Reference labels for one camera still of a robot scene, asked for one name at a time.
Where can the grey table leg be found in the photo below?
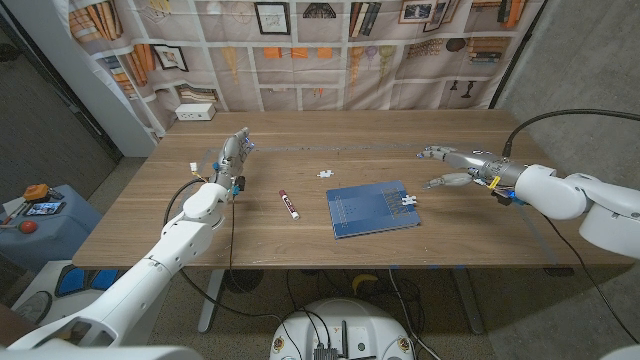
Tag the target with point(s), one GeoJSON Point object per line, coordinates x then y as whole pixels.
{"type": "Point", "coordinates": [470, 305]}

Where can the orange handheld device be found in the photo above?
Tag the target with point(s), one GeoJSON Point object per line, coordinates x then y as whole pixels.
{"type": "Point", "coordinates": [36, 192]}

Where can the white table leg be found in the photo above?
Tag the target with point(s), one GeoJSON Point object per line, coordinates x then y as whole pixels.
{"type": "Point", "coordinates": [210, 300]}

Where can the white power outlet box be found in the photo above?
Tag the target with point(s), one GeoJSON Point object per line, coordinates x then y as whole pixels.
{"type": "Point", "coordinates": [195, 112]}

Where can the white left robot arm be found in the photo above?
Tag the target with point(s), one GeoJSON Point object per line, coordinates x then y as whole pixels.
{"type": "Point", "coordinates": [145, 280]}

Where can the printed bookshelf backdrop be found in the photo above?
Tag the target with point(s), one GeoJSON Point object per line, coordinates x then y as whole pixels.
{"type": "Point", "coordinates": [310, 65]}

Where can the white wall column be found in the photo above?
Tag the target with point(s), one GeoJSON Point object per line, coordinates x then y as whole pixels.
{"type": "Point", "coordinates": [100, 100]}

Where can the white robot torso edge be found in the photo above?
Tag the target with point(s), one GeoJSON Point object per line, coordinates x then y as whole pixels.
{"type": "Point", "coordinates": [100, 354]}

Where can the black round disc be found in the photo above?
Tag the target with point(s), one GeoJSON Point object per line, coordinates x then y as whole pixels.
{"type": "Point", "coordinates": [245, 280]}

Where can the white puzzle piece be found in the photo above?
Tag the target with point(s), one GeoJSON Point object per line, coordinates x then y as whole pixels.
{"type": "Point", "coordinates": [409, 200]}
{"type": "Point", "coordinates": [325, 174]}

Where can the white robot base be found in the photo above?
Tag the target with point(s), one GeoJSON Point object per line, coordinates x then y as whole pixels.
{"type": "Point", "coordinates": [350, 325]}

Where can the blue notebook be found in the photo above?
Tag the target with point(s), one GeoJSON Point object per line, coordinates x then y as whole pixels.
{"type": "Point", "coordinates": [370, 210]}

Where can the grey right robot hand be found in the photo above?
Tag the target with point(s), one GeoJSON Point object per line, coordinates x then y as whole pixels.
{"type": "Point", "coordinates": [485, 161]}

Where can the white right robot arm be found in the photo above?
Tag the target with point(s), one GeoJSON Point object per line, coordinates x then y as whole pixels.
{"type": "Point", "coordinates": [590, 200]}

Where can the blue-grey cart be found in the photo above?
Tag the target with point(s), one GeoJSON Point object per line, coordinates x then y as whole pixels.
{"type": "Point", "coordinates": [55, 235]}

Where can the smartphone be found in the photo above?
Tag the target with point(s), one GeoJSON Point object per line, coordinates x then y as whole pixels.
{"type": "Point", "coordinates": [44, 208]}

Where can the yellow object under table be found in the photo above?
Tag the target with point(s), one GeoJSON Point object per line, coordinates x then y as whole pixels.
{"type": "Point", "coordinates": [364, 280]}

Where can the black backdrop stand pole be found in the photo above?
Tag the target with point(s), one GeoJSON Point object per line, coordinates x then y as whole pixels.
{"type": "Point", "coordinates": [516, 59]}

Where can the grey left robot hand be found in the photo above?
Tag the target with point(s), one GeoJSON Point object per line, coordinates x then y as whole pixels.
{"type": "Point", "coordinates": [230, 157]}

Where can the red emergency stop button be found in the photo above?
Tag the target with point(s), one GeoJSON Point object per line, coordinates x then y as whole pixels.
{"type": "Point", "coordinates": [28, 227]}

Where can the maroon dry erase marker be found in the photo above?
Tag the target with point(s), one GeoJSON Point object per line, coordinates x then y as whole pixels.
{"type": "Point", "coordinates": [289, 204]}

